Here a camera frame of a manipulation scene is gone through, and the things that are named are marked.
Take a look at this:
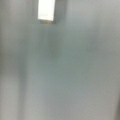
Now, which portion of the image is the pink pan with white handle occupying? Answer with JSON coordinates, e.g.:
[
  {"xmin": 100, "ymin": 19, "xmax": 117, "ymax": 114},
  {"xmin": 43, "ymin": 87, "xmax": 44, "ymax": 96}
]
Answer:
[{"xmin": 38, "ymin": 0, "xmax": 56, "ymax": 21}]

